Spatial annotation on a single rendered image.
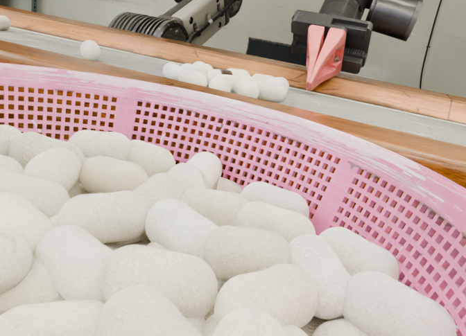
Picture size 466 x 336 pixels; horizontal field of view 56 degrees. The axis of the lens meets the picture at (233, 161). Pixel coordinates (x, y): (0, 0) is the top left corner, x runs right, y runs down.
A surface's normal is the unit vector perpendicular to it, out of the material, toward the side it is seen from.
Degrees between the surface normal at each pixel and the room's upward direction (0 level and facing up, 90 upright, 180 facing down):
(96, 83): 75
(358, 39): 129
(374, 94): 45
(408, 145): 0
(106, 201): 25
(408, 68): 90
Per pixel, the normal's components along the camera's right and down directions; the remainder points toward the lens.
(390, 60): -0.28, 0.25
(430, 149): 0.17, -0.94
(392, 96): -0.13, -0.51
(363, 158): -0.80, -0.25
